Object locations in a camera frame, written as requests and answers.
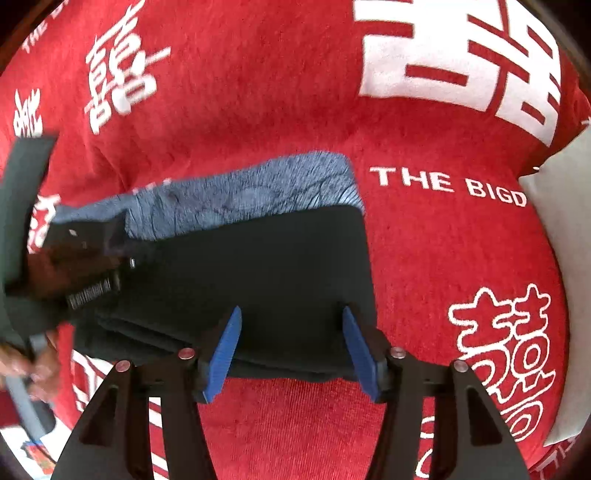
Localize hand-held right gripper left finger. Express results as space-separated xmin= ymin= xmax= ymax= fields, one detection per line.
xmin=50 ymin=305 xmax=243 ymax=480

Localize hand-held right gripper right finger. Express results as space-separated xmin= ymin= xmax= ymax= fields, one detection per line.
xmin=342 ymin=305 xmax=532 ymax=480

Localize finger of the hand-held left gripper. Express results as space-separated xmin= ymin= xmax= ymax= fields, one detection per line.
xmin=104 ymin=216 xmax=138 ymax=278

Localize black pants with blue trim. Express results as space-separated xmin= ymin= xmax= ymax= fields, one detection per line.
xmin=41 ymin=150 xmax=380 ymax=384

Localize person's left hand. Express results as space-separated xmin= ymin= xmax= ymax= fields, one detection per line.
xmin=0 ymin=330 xmax=62 ymax=403

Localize colourful paper item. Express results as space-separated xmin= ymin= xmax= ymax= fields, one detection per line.
xmin=17 ymin=438 xmax=58 ymax=478

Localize red printed blanket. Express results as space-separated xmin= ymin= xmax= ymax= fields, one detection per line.
xmin=0 ymin=0 xmax=591 ymax=480

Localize pale green cloth right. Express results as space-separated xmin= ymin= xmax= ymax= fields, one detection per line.
xmin=518 ymin=137 xmax=591 ymax=448

